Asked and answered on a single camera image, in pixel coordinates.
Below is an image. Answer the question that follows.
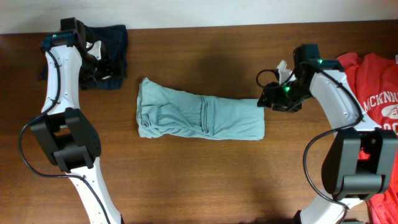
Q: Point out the folded navy blue garment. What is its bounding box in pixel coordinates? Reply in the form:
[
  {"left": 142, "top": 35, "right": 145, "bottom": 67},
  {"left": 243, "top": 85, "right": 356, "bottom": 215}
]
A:
[{"left": 40, "top": 19, "right": 128, "bottom": 90}]

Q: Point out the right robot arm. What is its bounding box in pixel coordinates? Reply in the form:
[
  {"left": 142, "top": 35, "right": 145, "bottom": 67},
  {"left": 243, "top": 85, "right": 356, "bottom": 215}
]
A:
[{"left": 257, "top": 44, "right": 397, "bottom": 224}]

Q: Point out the light grey-green t-shirt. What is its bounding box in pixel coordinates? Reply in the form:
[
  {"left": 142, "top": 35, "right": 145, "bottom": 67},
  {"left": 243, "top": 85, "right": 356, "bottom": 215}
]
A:
[{"left": 136, "top": 78, "right": 265, "bottom": 141}]

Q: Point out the red printed t-shirt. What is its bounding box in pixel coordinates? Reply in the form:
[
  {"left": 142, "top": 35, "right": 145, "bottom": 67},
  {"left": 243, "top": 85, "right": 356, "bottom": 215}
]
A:
[{"left": 337, "top": 52, "right": 397, "bottom": 224}]

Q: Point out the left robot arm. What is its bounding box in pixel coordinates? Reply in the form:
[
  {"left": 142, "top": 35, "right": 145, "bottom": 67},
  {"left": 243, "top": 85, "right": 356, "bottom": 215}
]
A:
[{"left": 26, "top": 17, "right": 128, "bottom": 223}]

